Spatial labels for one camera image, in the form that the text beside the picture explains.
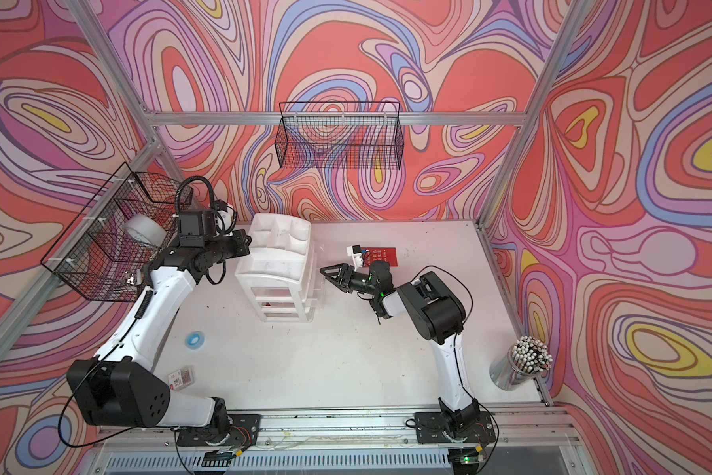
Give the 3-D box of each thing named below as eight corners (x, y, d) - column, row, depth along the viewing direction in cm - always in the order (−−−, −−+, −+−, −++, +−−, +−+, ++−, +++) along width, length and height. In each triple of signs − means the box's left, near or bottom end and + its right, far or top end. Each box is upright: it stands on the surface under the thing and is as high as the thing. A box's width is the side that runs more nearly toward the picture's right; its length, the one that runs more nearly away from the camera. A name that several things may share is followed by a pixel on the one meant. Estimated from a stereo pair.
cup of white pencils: (493, 391, 81) (523, 368, 67) (486, 363, 86) (512, 336, 72) (520, 391, 81) (556, 369, 67) (511, 363, 86) (543, 336, 72)
